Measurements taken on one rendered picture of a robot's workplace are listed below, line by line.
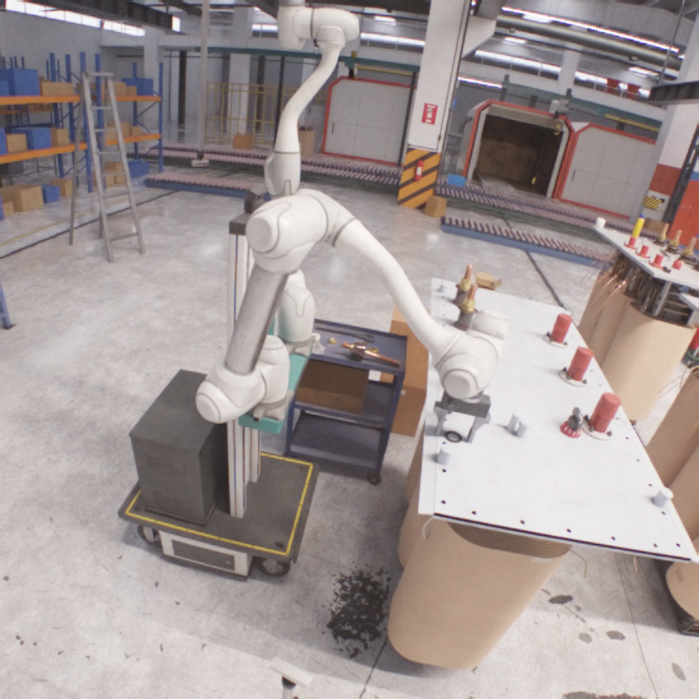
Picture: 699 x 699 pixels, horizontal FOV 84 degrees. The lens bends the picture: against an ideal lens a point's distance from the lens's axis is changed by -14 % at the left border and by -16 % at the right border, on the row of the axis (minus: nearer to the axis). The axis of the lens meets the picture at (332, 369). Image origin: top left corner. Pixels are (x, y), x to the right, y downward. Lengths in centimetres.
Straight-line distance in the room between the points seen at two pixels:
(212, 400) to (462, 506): 78
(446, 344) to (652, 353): 329
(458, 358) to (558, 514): 52
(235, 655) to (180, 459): 97
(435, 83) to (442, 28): 126
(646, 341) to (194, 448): 346
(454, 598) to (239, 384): 105
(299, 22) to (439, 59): 1018
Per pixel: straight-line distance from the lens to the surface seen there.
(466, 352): 100
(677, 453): 335
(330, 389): 268
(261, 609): 245
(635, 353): 415
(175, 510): 233
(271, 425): 166
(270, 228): 105
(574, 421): 155
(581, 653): 283
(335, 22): 180
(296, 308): 195
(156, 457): 210
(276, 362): 154
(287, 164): 181
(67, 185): 1120
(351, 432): 322
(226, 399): 140
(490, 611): 180
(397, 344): 280
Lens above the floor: 217
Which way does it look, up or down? 32 degrees down
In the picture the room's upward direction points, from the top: 8 degrees clockwise
